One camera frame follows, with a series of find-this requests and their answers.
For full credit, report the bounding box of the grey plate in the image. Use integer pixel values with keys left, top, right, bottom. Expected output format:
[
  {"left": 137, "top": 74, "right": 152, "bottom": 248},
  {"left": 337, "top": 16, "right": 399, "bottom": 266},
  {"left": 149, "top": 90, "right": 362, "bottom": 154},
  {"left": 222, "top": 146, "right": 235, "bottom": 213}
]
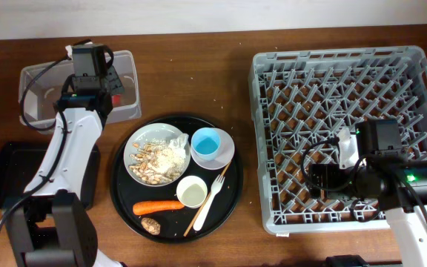
[{"left": 122, "top": 123, "right": 191, "bottom": 187}]

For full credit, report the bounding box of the pile of food scraps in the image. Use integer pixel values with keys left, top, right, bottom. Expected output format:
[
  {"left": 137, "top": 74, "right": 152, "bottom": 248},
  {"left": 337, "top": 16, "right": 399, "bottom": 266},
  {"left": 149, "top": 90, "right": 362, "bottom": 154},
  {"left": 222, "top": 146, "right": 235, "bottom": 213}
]
[{"left": 128, "top": 139, "right": 188, "bottom": 185}]

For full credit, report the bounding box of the white napkin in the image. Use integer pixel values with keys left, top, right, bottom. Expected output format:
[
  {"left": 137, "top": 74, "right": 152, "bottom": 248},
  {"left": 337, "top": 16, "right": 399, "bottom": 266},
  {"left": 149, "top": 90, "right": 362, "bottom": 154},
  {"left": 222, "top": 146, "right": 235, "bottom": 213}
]
[{"left": 168, "top": 133, "right": 188, "bottom": 159}]

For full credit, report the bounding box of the pink bowl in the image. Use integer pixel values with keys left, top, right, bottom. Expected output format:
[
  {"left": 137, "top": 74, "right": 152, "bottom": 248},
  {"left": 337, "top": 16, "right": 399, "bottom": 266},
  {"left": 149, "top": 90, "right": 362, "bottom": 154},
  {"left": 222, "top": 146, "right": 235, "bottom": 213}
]
[{"left": 191, "top": 128, "right": 235, "bottom": 170}]

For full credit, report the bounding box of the blue plastic cup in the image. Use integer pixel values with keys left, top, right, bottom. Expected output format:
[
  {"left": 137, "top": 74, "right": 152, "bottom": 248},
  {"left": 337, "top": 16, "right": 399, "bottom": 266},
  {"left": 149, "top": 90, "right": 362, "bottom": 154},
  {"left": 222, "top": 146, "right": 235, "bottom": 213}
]
[{"left": 191, "top": 128, "right": 221, "bottom": 161}]

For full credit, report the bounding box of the small white cup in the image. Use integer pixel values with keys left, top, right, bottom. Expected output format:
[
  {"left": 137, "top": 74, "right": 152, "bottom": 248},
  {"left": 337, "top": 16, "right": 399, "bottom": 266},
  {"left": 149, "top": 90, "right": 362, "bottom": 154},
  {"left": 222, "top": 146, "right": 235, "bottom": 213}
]
[{"left": 176, "top": 176, "right": 208, "bottom": 208}]

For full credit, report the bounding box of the red snack wrapper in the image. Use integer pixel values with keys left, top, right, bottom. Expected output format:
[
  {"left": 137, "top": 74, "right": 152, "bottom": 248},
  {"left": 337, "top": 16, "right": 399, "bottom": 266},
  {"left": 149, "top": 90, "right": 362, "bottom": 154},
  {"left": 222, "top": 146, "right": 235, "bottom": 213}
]
[{"left": 112, "top": 95, "right": 121, "bottom": 107}]

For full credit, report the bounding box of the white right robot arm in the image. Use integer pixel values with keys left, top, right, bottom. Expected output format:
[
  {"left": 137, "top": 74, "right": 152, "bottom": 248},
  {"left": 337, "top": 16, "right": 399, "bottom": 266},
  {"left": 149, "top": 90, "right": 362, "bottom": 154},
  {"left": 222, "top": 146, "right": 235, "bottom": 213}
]
[{"left": 306, "top": 155, "right": 427, "bottom": 266}]

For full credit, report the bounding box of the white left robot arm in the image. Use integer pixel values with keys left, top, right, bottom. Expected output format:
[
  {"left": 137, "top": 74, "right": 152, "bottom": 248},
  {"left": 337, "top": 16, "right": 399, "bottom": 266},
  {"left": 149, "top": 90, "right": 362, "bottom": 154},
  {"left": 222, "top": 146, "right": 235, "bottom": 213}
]
[{"left": 0, "top": 65, "right": 120, "bottom": 266}]

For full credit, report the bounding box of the clear plastic waste bin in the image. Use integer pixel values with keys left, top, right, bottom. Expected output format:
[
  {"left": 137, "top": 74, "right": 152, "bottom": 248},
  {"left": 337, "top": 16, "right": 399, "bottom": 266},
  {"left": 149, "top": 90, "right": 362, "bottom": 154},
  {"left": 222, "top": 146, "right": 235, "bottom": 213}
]
[{"left": 18, "top": 50, "right": 142, "bottom": 135}]

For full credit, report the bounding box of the grey dishwasher rack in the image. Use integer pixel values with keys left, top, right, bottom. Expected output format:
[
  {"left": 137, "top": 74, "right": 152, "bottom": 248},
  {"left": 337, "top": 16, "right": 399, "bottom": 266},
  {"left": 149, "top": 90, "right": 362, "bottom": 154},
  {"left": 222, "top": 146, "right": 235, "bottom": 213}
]
[{"left": 248, "top": 46, "right": 427, "bottom": 236}]

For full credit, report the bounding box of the wooden chopstick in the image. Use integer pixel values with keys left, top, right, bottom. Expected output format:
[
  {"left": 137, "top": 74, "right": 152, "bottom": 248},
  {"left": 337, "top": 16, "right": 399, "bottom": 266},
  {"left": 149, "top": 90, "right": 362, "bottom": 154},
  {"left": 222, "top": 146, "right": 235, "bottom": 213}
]
[{"left": 183, "top": 162, "right": 231, "bottom": 237}]

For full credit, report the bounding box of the white plastic fork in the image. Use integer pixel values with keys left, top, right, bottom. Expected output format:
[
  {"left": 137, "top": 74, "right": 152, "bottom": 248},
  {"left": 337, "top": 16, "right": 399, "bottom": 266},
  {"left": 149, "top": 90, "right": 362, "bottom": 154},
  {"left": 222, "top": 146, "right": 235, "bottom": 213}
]
[{"left": 193, "top": 175, "right": 225, "bottom": 231}]

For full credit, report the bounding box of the round black serving tray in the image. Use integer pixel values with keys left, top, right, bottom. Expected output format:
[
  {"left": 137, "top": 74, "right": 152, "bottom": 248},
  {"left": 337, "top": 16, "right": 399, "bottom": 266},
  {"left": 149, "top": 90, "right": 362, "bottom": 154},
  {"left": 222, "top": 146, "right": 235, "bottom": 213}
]
[{"left": 109, "top": 113, "right": 245, "bottom": 245}]

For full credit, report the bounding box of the black rectangular tray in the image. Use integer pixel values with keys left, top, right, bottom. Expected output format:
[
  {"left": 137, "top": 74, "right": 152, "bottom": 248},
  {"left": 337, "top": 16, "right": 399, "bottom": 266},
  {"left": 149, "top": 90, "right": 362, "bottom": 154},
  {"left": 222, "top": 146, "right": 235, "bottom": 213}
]
[{"left": 0, "top": 142, "right": 101, "bottom": 210}]

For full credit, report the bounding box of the orange carrot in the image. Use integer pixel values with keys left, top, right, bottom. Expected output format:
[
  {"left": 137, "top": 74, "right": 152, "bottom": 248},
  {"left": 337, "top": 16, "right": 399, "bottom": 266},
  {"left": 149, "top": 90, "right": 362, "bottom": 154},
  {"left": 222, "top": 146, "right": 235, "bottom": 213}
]
[{"left": 133, "top": 200, "right": 185, "bottom": 216}]

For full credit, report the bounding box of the brown mushroom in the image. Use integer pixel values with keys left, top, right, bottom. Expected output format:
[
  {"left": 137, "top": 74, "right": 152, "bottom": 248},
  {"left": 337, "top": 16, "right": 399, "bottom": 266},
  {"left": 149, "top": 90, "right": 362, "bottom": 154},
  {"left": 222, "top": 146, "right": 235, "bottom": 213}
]
[{"left": 141, "top": 217, "right": 161, "bottom": 236}]

